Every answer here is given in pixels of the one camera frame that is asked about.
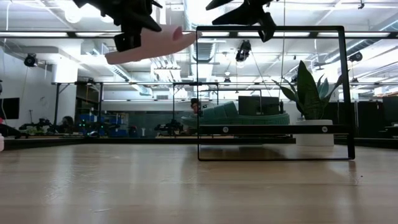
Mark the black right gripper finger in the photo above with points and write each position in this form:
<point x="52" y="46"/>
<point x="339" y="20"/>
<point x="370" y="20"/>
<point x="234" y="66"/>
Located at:
<point x="224" y="3"/>
<point x="242" y="18"/>

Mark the green rubber slide sandal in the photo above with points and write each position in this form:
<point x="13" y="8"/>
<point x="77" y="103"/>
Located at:
<point x="236" y="119"/>

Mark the black background robot arm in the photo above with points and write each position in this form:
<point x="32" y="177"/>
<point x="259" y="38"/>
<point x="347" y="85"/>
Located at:
<point x="37" y="126"/>
<point x="171" y="127"/>

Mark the green snake plant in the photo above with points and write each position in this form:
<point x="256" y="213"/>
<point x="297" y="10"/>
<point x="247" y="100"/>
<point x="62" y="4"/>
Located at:
<point x="306" y="93"/>

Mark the black computer monitor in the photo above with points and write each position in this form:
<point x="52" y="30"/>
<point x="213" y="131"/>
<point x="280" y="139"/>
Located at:
<point x="258" y="105"/>

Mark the person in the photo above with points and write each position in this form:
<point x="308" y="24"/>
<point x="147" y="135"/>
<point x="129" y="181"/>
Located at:
<point x="67" y="123"/>
<point x="196" y="105"/>

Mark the white plant pot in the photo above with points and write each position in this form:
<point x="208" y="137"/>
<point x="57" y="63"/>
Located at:
<point x="314" y="140"/>

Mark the dark background monitor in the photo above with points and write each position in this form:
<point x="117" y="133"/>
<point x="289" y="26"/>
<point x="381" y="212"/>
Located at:
<point x="390" y="109"/>

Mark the silver ventilation duct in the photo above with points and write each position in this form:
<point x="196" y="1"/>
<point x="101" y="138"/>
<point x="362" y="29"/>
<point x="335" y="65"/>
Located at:
<point x="194" y="12"/>

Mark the black hanging camera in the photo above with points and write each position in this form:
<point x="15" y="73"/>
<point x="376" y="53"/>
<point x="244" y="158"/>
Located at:
<point x="244" y="49"/>

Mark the black background rig frame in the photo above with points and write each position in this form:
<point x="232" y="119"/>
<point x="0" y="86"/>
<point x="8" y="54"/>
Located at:
<point x="173" y="102"/>
<point x="88" y="99"/>

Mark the round black ceiling camera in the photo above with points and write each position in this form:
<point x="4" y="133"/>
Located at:
<point x="30" y="60"/>
<point x="355" y="56"/>

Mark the black frame wooden shelf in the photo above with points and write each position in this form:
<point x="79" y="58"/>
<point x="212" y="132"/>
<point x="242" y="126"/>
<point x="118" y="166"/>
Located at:
<point x="273" y="129"/>

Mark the black aluminium table frame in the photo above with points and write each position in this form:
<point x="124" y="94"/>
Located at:
<point x="124" y="140"/>

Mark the black wall screen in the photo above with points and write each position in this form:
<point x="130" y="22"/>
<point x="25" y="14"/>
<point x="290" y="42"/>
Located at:
<point x="9" y="108"/>

